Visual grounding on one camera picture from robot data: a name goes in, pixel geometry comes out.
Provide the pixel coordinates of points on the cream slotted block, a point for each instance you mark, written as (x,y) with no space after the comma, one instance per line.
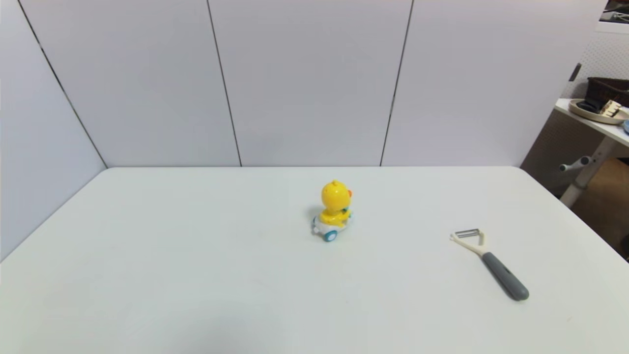
(612,108)

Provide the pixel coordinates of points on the black wall bracket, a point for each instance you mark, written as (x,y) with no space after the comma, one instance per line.
(575,72)

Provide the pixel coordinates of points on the yellow duck toy car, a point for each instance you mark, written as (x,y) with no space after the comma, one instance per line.
(335,197)

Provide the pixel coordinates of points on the dark brown basket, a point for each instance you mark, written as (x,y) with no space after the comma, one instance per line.
(609,88)

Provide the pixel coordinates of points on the black item on tray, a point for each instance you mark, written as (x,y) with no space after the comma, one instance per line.
(588,104)

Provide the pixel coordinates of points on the beige round tray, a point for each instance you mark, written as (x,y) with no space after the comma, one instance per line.
(589,115)

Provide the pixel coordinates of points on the white side table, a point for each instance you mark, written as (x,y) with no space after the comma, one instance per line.
(597,147)

